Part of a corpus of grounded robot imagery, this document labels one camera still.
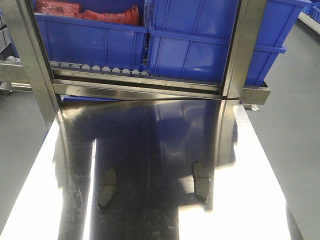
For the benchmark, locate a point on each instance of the grey brake pad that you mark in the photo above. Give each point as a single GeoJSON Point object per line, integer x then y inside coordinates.
{"type": "Point", "coordinates": [201, 181]}
{"type": "Point", "coordinates": [107, 190]}

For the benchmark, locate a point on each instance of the roller conveyor track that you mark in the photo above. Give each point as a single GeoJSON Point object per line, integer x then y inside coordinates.
{"type": "Point", "coordinates": [96, 68]}

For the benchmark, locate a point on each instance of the right blue plastic bin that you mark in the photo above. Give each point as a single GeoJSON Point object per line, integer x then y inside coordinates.
{"type": "Point", "coordinates": [190, 39]}

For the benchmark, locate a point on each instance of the red mesh bags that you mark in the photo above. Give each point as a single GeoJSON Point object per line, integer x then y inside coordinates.
{"type": "Point", "coordinates": [130, 16]}

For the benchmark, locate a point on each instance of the blue plastic bin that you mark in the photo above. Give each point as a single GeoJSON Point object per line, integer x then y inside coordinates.
{"type": "Point", "coordinates": [190, 39]}
{"type": "Point", "coordinates": [92, 42]}

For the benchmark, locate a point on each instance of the left blue plastic bin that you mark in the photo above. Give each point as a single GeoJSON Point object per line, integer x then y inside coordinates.
{"type": "Point", "coordinates": [92, 42]}

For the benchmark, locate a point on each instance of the stainless steel rack frame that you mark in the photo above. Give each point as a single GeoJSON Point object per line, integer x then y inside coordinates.
{"type": "Point", "coordinates": [49, 84]}

